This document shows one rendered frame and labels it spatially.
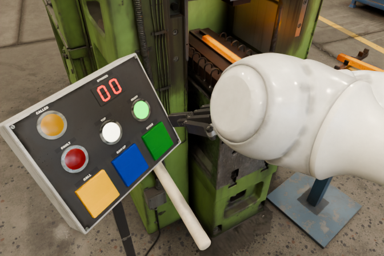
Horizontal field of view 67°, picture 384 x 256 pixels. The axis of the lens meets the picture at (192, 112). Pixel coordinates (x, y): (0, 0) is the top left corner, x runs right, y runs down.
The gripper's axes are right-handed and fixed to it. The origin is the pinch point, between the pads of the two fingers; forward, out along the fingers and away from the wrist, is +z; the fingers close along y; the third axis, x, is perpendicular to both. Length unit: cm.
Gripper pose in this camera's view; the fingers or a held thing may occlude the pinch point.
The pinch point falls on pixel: (182, 119)
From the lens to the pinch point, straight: 65.4
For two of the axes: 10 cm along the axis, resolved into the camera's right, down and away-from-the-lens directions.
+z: -7.0, 0.6, 7.1
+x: -4.1, -8.5, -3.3
